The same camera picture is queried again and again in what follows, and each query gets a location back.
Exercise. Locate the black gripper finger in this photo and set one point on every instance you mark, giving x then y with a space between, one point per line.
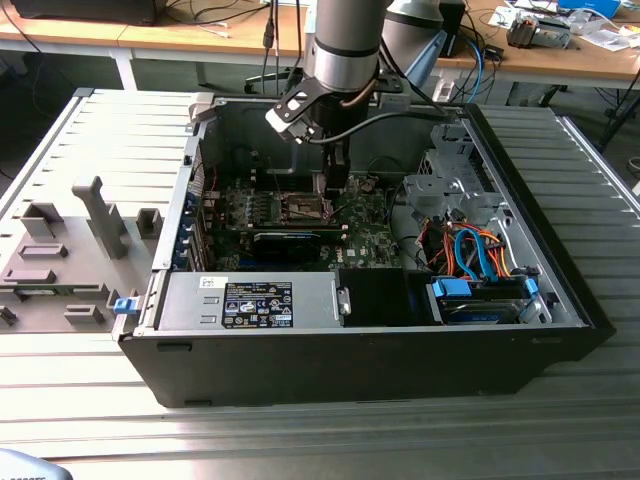
337 167

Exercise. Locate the metal locking lever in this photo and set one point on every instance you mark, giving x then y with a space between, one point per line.
273 175

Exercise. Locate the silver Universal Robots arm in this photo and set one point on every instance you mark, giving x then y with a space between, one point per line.
345 30

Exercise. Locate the CPU socket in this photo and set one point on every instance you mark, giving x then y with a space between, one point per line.
300 210

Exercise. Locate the copper CPU cooler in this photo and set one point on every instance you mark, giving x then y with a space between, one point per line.
521 31

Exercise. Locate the green motherboard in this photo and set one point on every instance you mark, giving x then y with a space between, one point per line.
370 235

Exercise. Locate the black graphics card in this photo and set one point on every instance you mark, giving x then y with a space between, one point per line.
285 247

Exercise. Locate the silver metal drive cage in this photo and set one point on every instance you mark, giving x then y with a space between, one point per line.
430 192

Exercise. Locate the white power adapter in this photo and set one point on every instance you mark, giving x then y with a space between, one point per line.
443 91

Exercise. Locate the black box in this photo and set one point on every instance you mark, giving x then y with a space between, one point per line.
454 30

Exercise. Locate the blue disk carrier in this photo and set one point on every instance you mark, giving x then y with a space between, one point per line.
450 289

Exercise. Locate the silver power supply unit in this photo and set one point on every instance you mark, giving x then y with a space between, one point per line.
195 305

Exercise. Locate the black PC case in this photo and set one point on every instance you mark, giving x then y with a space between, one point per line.
350 370

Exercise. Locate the hard disk drive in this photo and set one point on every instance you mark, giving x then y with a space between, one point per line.
480 312

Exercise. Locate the wooden desk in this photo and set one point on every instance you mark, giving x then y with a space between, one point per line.
550 62
75 35

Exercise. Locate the silver optical drive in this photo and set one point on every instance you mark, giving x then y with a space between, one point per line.
554 35

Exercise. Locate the blue plastic latch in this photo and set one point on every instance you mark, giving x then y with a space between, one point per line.
125 306

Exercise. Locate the black flat device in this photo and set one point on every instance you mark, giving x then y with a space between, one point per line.
85 10

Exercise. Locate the blue box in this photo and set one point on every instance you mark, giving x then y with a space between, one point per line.
590 6

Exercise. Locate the white papers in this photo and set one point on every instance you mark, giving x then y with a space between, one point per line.
607 39

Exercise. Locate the grey parts rack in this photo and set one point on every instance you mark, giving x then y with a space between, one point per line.
45 322

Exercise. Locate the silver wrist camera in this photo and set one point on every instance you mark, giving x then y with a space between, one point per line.
285 125

